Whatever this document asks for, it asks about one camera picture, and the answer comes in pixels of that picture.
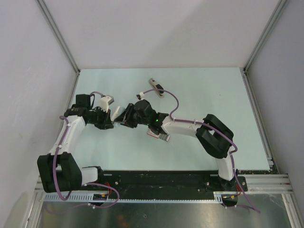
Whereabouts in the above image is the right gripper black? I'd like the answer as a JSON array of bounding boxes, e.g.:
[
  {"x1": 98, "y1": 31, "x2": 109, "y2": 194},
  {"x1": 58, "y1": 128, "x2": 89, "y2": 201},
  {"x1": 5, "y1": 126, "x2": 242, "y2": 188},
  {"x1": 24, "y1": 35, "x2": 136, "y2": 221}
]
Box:
[{"x1": 115, "y1": 103, "x2": 150, "y2": 129}]

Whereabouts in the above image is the beige black stapler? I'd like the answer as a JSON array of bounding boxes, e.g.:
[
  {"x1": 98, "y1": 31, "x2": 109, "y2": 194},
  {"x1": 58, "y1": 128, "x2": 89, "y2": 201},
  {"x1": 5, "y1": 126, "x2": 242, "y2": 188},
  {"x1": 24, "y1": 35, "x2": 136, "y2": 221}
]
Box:
[{"x1": 148, "y1": 78, "x2": 164, "y2": 98}]

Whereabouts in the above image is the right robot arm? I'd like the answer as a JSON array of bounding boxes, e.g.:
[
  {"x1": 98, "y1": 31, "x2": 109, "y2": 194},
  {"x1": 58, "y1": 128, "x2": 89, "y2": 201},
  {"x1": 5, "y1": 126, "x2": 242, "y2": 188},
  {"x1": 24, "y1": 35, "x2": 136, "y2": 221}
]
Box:
[{"x1": 114, "y1": 99, "x2": 238, "y2": 190}]

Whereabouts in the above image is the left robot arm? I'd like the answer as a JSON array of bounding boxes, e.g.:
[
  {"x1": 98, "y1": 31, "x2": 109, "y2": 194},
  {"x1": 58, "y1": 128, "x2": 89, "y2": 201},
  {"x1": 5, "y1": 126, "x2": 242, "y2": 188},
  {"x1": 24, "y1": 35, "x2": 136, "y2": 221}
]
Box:
[{"x1": 37, "y1": 92, "x2": 114, "y2": 194}]

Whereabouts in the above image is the red staple box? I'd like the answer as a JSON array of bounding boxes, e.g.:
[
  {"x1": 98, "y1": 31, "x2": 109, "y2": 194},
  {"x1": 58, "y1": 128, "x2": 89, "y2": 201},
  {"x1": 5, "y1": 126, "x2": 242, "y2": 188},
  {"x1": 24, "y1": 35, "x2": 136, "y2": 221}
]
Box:
[{"x1": 147, "y1": 130, "x2": 170, "y2": 142}]

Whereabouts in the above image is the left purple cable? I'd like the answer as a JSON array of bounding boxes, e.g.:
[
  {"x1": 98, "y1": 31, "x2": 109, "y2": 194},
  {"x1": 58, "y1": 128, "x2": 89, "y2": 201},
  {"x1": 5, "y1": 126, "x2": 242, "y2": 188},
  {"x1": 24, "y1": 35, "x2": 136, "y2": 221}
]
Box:
[{"x1": 52, "y1": 91, "x2": 121, "y2": 209}]

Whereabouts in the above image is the purple cable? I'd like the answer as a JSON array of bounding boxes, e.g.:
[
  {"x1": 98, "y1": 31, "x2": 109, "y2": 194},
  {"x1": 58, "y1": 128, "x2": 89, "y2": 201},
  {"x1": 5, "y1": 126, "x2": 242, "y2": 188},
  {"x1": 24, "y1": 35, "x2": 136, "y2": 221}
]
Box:
[
  {"x1": 141, "y1": 88, "x2": 261, "y2": 213},
  {"x1": 52, "y1": 91, "x2": 121, "y2": 209}
]

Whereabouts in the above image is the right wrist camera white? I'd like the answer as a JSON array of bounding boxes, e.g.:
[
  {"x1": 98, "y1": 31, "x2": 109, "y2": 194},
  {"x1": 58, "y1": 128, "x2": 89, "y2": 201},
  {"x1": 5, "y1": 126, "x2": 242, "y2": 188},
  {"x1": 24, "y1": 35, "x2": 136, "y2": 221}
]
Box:
[{"x1": 136, "y1": 92, "x2": 144, "y2": 100}]

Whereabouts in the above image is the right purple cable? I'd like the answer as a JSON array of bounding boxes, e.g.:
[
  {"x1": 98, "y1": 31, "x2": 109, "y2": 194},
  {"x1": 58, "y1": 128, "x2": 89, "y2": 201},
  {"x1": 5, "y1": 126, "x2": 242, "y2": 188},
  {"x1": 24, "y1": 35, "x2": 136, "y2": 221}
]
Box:
[{"x1": 141, "y1": 88, "x2": 261, "y2": 213}]

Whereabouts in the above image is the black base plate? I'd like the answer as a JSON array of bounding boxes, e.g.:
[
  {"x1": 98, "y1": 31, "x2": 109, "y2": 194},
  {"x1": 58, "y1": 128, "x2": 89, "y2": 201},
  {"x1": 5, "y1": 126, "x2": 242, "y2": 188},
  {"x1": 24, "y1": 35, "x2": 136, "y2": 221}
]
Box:
[{"x1": 77, "y1": 170, "x2": 247, "y2": 200}]

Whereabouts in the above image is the grey slotted cable duct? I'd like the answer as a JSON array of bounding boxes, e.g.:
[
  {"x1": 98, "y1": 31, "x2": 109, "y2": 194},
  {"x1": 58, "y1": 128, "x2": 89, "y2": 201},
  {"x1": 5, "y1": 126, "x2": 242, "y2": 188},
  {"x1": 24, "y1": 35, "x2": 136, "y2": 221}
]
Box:
[{"x1": 42, "y1": 191, "x2": 224, "y2": 204}]

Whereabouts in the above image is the aluminium frame rail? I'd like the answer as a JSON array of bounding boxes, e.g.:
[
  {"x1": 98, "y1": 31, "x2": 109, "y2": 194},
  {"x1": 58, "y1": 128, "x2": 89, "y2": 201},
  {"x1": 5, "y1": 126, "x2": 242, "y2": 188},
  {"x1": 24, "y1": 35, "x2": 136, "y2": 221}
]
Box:
[{"x1": 34, "y1": 173, "x2": 293, "y2": 193}]

